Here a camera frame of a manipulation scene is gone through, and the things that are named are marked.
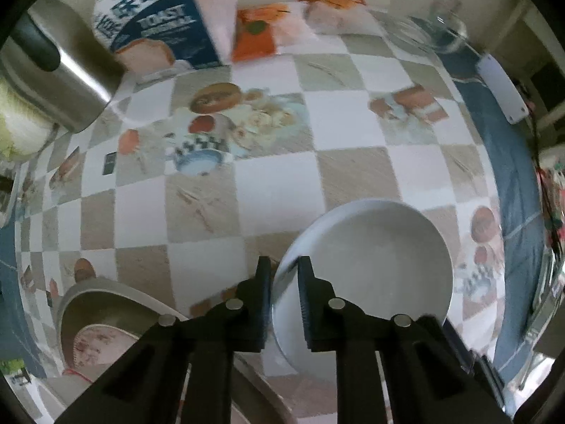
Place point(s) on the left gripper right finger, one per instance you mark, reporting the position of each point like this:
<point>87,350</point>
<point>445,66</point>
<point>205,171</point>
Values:
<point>399,370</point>

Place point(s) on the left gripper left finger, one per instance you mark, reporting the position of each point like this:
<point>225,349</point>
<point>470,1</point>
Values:
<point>181,370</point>

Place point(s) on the toast bread bag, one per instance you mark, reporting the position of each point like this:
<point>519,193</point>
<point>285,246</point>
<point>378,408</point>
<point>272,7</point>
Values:
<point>153,38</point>

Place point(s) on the strawberry pattern red-rimmed bowl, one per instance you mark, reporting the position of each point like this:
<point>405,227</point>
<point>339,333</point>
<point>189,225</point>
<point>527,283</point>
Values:
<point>58,393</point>

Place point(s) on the large stainless steel plate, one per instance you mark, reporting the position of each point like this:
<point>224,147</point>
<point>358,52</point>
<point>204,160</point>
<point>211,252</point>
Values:
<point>106,302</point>

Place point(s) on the small white round bowl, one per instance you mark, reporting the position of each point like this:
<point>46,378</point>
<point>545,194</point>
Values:
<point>382,255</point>

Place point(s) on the orange snack packet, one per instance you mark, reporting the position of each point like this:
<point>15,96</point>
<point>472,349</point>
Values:
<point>340,17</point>
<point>263,30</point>

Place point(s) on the stainless steel thermos jug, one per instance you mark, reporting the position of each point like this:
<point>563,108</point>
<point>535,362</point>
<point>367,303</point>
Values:
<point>53,61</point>

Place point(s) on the floral rimmed round plate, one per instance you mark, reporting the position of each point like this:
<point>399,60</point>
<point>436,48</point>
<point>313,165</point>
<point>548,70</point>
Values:
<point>100,345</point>

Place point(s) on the napa cabbage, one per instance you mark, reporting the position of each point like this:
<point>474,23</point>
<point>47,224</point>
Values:
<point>25,130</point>

